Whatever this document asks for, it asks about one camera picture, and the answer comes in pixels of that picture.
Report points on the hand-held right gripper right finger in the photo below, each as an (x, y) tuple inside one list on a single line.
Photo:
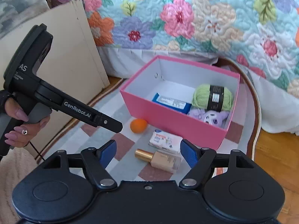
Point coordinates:
[(190, 154)]

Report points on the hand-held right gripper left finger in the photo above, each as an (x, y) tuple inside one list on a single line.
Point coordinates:
[(108, 152)]

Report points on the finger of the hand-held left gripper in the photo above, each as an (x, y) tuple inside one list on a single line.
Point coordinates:
[(112, 124)]

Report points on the orange makeup sponge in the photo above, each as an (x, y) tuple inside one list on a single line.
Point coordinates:
[(138, 126)]

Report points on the foundation bottle with gold cap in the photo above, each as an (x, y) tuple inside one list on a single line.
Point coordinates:
[(163, 161)]

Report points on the white tissue pack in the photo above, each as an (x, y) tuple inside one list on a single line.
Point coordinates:
[(164, 141)]

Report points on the purple plush toy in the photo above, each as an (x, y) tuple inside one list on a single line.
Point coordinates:
[(210, 119)]

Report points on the pink cardboard box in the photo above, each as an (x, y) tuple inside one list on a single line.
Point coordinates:
[(163, 114)]

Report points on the blue wet wipes pack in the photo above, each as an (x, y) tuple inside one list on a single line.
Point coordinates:
[(170, 102)]

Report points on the green yarn ball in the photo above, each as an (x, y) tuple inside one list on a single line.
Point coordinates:
[(201, 95)]

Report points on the person's left hand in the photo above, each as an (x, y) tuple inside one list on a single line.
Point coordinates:
[(21, 135)]

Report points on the grey checked rug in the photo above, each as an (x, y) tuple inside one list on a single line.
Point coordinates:
[(130, 144)]

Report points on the beige wooden panel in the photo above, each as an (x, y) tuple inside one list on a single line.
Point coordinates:
[(70, 63)]

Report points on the grey patterned cloth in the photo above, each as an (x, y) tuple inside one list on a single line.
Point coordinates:
[(21, 7)]

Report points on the pink fluffy cloth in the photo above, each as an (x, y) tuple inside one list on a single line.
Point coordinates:
[(14, 168)]

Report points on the floral quilted bedspread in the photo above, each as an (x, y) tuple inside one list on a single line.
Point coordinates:
[(210, 16)]

